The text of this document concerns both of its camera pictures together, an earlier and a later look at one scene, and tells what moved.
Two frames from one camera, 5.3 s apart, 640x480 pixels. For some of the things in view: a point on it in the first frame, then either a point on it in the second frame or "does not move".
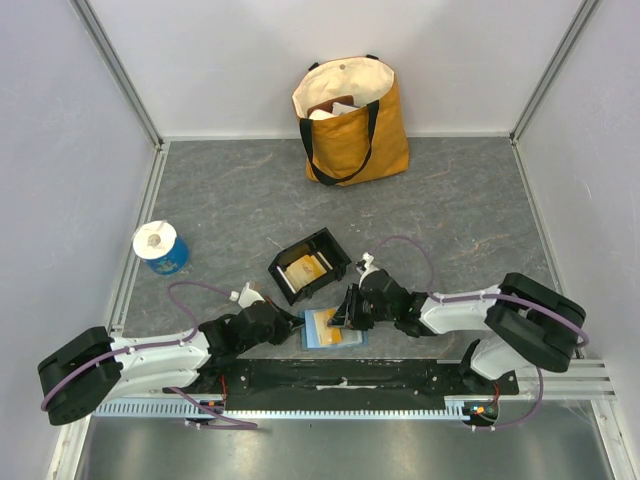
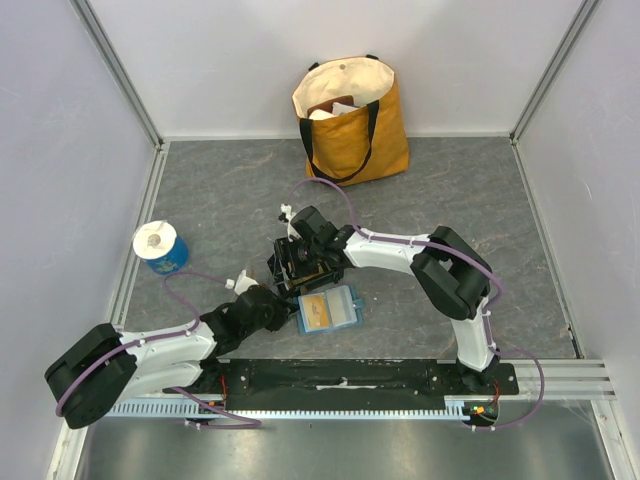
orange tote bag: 351,121 does not move
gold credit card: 328,334 → 316,312
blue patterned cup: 175,261 does not move
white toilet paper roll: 154,239 does not move
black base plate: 353,384 does not move
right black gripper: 351,308 → 298,273
